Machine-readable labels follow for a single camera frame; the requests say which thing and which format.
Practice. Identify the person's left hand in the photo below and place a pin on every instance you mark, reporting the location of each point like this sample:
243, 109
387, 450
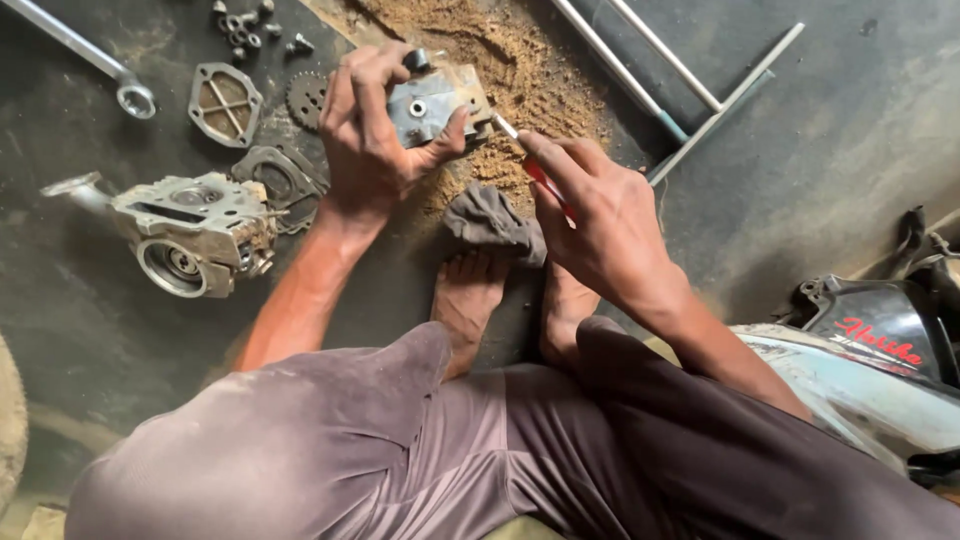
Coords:
364, 142

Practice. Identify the person's right hand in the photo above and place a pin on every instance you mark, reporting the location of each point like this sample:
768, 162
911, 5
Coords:
615, 221

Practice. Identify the grey metal engine cover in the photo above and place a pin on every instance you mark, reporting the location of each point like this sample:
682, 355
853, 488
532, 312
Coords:
435, 105

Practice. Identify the small toothed sprocket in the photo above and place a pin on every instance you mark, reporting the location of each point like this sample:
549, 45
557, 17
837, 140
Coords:
306, 99

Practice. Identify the dark engine gasket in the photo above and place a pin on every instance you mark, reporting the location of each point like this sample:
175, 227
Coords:
281, 180

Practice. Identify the person's right foot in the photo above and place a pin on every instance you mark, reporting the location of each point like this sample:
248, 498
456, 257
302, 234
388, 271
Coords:
564, 311

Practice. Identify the person's foot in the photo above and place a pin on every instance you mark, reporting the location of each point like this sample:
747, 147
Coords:
466, 300
564, 311

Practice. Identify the grey rag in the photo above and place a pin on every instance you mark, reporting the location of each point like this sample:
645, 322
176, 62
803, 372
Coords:
495, 225

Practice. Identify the square metal cover plate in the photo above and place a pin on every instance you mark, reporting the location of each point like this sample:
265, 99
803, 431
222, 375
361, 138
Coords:
223, 103

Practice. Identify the pile of bolts and nuts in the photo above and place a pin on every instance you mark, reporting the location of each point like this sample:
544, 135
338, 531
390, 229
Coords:
255, 30

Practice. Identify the person's left foot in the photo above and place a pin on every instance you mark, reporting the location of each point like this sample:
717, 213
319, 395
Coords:
466, 300

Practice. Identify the heap of sawdust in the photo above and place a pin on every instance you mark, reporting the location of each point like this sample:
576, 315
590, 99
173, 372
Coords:
517, 67

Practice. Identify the silver engine cylinder head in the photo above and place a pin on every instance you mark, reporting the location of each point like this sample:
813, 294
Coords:
187, 232

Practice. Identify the black rubber mat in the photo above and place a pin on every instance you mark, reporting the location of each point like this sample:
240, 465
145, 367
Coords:
150, 225

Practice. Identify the person's grey shorts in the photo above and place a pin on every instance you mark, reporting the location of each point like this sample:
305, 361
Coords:
487, 457

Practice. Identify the motorcycle body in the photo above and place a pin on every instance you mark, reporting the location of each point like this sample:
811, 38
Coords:
862, 375

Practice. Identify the white metal pipe frame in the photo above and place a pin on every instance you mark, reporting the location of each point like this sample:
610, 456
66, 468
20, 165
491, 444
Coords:
675, 82

